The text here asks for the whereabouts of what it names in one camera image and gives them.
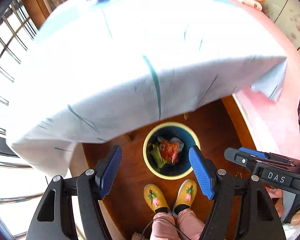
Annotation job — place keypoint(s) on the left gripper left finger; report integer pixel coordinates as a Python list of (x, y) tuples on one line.
[(92, 186)]

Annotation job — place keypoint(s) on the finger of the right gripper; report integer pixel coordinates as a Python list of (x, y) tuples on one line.
[(256, 153), (243, 159)]

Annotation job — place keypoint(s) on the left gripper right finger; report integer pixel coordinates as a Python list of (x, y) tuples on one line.
[(217, 185)]

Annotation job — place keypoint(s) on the pink red snack box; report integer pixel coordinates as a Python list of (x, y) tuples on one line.
[(169, 151)]

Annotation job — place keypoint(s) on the green paper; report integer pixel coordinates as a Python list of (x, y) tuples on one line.
[(155, 152)]

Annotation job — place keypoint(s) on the yellow rimmed blue trash bin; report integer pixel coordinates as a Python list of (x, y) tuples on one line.
[(173, 132)]

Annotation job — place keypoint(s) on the person right hand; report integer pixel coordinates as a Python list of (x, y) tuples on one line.
[(277, 194)]

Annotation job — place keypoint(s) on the pink bed sheet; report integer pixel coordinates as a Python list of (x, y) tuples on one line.
[(260, 123)]

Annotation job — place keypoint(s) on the right yellow slipper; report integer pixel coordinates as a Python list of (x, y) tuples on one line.
[(185, 197)]

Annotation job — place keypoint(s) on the yellow slipper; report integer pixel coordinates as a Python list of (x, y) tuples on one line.
[(155, 199), (185, 197)]

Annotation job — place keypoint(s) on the pink trouser right leg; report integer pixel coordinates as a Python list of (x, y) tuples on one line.
[(189, 224)]

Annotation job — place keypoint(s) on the pink trouser leg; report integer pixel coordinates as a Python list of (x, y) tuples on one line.
[(163, 227), (189, 224)]

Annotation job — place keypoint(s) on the left yellow slipper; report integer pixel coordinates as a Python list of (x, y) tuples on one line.
[(155, 199)]

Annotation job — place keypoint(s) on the pink trouser left leg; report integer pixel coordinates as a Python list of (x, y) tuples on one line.
[(163, 227)]

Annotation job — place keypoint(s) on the floral white teal tablecloth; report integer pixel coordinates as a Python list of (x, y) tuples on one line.
[(97, 71)]

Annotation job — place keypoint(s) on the window metal grille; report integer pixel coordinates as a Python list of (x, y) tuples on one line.
[(21, 186)]

